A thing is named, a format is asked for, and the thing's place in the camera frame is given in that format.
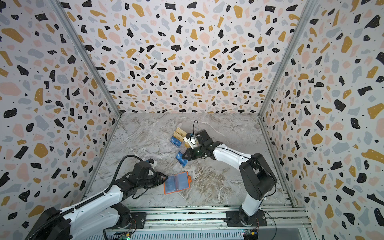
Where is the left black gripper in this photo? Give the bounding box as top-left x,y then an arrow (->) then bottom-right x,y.
139,170 -> 171,189

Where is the blue card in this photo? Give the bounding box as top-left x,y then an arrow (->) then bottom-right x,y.
171,136 -> 182,148
176,152 -> 188,168

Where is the orange card holder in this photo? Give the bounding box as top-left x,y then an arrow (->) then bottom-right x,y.
164,172 -> 192,195

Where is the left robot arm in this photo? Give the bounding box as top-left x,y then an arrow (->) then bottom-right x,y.
26,160 -> 168,240

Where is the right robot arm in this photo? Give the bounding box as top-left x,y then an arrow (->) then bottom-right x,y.
182,130 -> 277,226

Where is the gold card back left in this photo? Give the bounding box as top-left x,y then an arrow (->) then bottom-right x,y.
176,128 -> 187,137

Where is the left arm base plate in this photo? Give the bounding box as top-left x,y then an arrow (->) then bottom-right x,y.
116,212 -> 147,231

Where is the right aluminium corner post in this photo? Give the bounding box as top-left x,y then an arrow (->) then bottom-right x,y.
257,0 -> 319,118

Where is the aluminium corner post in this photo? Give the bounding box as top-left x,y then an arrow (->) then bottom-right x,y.
257,0 -> 319,118
47,0 -> 122,118

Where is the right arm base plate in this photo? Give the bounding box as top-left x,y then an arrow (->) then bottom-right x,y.
224,210 -> 267,227

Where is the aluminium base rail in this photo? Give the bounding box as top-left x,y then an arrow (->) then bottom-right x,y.
59,205 -> 316,240

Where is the left black corrugated cable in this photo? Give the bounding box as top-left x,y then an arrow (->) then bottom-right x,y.
25,154 -> 145,240

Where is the left aluminium corner post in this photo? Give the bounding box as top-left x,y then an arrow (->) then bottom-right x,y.
47,0 -> 122,118

